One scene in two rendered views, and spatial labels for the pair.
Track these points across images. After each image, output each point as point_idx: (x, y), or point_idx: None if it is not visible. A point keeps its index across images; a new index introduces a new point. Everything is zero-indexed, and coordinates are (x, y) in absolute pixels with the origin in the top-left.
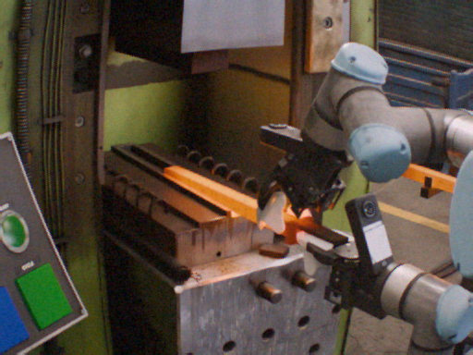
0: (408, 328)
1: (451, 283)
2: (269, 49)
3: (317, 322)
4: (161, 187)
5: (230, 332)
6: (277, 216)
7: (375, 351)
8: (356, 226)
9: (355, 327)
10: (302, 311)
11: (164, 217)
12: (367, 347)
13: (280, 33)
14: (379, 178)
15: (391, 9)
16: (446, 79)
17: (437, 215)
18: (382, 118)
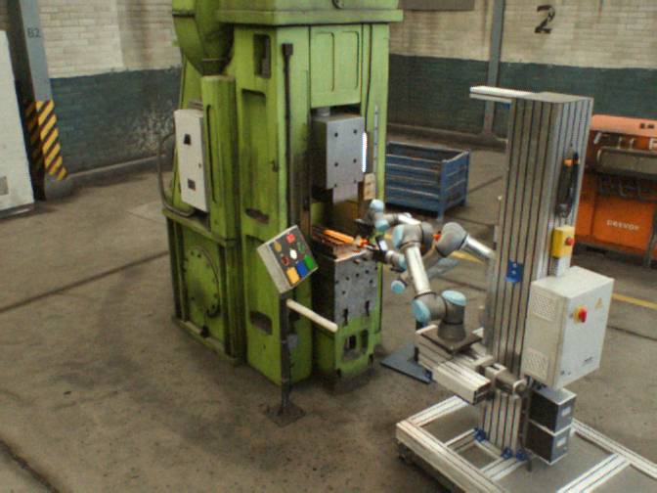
0: (415, 294)
1: None
2: None
3: (371, 272)
4: (325, 236)
5: (347, 274)
6: (358, 241)
7: (399, 303)
8: (377, 242)
9: (388, 293)
10: (366, 268)
11: (328, 244)
12: (395, 301)
13: (356, 194)
14: (381, 231)
15: (414, 102)
16: (439, 166)
17: (432, 243)
18: (381, 218)
